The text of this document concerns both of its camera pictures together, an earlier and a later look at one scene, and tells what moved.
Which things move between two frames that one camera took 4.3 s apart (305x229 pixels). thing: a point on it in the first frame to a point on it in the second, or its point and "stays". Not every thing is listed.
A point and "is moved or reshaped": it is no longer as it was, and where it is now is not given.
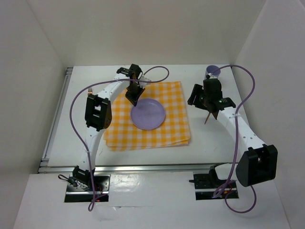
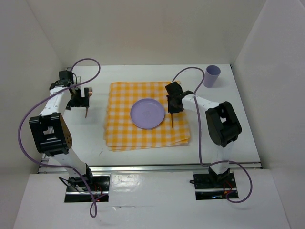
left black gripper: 133,98 to 82,102
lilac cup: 211,68 stays
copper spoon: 206,119 is moved or reshaped
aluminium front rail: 53,167 stays
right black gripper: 198,89 to 171,109
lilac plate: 148,114 stays
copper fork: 90,91 stays
